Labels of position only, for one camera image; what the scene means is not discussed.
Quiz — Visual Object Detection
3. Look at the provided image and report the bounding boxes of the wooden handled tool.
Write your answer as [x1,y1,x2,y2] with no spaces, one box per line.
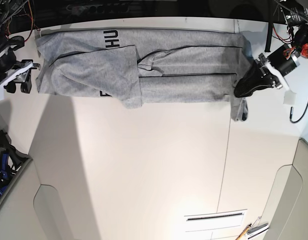
[235,224,252,240]

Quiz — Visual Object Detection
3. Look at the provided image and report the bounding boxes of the white vent plate with slot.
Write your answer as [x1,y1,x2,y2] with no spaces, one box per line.
[183,209,248,232]

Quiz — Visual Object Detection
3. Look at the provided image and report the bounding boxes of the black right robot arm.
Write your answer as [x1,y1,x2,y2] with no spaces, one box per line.
[0,0,41,94]

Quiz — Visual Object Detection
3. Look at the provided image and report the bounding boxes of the blue black equipment pile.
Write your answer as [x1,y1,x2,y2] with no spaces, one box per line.
[0,130,32,197]

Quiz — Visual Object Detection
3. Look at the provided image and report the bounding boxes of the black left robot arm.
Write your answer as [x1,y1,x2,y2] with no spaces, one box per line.
[234,0,308,98]

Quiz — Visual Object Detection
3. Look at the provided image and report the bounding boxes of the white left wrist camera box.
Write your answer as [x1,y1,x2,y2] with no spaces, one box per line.
[283,90,297,106]

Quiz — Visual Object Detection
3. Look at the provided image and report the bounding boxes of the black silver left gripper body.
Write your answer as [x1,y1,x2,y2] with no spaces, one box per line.
[255,44,300,91]

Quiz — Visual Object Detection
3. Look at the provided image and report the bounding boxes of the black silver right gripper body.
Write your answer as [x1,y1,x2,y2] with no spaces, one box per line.
[0,47,41,85]

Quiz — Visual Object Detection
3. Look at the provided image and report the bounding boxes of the grey T-shirt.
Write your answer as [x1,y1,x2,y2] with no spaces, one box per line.
[35,28,252,122]

